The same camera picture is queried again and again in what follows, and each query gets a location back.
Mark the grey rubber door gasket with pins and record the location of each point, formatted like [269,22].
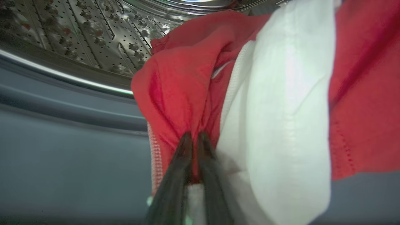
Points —
[62,156]

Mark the red and white garment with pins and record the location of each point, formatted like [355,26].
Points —
[281,109]

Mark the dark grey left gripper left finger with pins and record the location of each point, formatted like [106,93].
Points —
[170,200]

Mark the perforated steel washer drum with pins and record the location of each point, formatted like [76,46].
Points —
[78,31]

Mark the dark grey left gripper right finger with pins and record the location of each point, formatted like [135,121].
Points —
[215,203]

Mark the white front-load washing machine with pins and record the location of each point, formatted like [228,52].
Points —
[62,140]

